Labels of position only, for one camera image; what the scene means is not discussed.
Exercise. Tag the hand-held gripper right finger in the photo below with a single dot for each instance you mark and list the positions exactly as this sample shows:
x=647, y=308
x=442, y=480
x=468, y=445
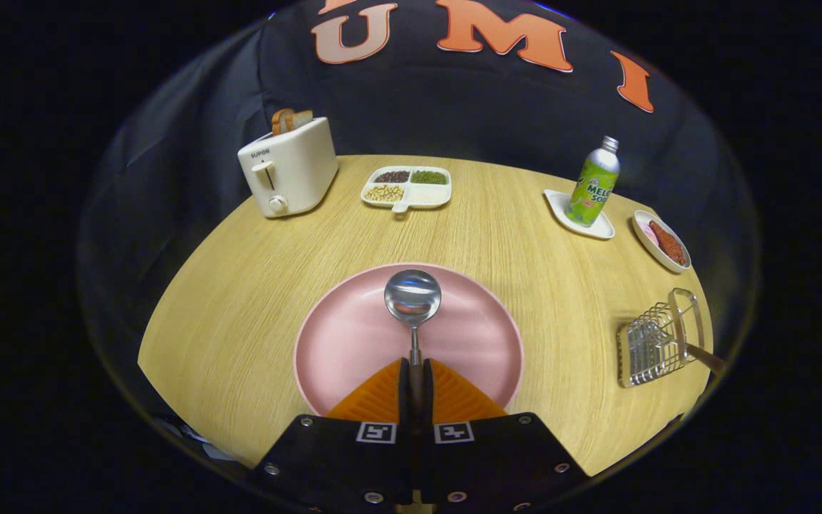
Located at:
x=428, y=407

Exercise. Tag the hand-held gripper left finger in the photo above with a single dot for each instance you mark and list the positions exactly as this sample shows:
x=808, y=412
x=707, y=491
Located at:
x=404, y=407

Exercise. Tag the pink round plate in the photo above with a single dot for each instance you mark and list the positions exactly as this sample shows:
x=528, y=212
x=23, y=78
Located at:
x=340, y=335

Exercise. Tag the white divided snack dish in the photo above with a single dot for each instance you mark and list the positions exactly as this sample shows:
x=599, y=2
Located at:
x=429, y=195

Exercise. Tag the pale bean pile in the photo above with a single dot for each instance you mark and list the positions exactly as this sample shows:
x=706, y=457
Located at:
x=384, y=193

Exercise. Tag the perforated metal basket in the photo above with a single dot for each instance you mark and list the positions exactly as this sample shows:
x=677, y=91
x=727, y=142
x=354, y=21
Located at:
x=650, y=350

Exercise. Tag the green bean pile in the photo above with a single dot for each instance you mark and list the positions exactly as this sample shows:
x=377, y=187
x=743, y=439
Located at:
x=429, y=177

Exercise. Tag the dark red bean pile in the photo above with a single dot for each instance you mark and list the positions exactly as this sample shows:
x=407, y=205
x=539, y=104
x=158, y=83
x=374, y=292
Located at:
x=392, y=176

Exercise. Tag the small white square tray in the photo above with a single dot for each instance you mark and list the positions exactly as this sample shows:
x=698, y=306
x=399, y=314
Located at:
x=559, y=205

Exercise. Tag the cream white toaster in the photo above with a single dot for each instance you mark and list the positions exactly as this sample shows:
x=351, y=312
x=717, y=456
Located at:
x=297, y=171

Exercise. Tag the green label metal bottle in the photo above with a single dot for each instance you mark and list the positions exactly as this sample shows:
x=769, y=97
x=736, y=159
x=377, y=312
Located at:
x=593, y=189

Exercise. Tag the white oval plate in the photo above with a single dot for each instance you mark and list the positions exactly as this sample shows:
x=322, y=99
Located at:
x=657, y=255

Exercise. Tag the pink ham slices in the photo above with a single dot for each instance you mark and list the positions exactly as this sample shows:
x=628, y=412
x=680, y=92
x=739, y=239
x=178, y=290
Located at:
x=646, y=232

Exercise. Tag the red-brown meat piece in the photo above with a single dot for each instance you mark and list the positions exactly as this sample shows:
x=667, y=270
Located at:
x=668, y=244

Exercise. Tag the toast bread slice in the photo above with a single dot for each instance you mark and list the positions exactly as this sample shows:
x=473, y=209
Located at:
x=281, y=121
x=303, y=119

